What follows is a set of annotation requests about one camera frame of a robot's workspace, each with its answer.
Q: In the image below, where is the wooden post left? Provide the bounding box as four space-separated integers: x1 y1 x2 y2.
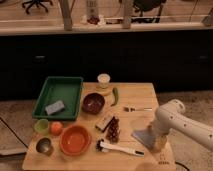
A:
59 0 72 31

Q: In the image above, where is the black cable left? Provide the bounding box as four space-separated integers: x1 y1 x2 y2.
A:
0 116 29 149

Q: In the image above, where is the black cable right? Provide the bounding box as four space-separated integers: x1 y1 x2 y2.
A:
175 161 192 171

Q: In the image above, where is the brown grape bunch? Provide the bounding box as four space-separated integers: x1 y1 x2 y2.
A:
106 118 120 143

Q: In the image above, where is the white black dish brush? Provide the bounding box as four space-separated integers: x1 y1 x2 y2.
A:
96 139 144 156

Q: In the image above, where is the black office chair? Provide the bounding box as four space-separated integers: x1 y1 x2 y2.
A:
21 0 53 14

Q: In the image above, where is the black cable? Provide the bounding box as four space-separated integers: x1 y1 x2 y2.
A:
175 161 192 171
0 116 29 149

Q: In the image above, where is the red orange bowl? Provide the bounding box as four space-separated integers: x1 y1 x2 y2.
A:
59 125 91 156

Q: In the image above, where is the dark purple bowl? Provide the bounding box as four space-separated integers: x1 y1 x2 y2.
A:
82 93 105 115

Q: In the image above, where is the small metal fork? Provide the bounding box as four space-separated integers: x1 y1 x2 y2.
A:
123 107 152 112

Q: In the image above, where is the wooden post right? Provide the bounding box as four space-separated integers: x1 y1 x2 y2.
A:
122 0 133 29

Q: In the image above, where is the grey towel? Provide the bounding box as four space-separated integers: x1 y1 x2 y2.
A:
132 129 155 149

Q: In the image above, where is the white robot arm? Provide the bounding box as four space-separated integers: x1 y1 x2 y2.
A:
153 99 213 151

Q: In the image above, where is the green plastic cup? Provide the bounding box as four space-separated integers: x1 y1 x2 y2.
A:
34 119 49 135

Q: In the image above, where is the orange fruit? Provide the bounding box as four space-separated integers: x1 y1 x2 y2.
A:
50 121 63 136

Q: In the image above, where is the small white cup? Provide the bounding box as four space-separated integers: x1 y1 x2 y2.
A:
97 73 110 89

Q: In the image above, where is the green plastic tray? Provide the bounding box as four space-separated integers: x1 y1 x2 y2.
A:
32 76 83 121

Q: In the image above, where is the wooden post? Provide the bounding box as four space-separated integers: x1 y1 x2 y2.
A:
59 0 72 31
122 0 133 29

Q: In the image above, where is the small metal cup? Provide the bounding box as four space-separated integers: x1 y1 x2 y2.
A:
36 138 53 156

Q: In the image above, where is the green chili pepper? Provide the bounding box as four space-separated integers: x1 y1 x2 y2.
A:
111 87 119 106

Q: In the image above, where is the grey blue sponge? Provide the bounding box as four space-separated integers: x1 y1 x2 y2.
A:
45 100 65 115

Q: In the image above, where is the white brown block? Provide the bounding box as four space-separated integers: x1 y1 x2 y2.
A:
95 115 114 132

